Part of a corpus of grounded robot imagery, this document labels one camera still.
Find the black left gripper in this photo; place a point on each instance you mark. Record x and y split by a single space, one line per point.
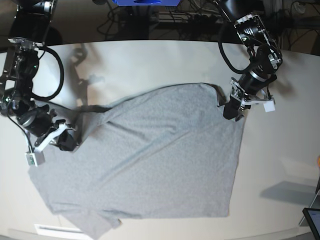
251 82

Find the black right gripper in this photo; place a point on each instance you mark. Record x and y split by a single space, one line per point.
39 122

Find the grey T-shirt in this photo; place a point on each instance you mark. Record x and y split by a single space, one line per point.
169 153

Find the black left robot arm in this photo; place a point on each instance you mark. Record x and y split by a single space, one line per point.
265 58

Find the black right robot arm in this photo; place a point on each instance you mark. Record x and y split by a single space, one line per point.
27 35

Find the white label strip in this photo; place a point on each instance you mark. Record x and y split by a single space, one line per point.
42 227

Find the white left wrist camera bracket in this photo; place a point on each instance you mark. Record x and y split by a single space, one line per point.
241 100

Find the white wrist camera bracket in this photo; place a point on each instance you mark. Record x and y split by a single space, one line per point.
241 100
35 155

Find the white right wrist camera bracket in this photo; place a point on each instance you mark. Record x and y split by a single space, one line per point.
35 155

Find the tablet with dark frame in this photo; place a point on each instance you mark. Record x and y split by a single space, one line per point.
312 216

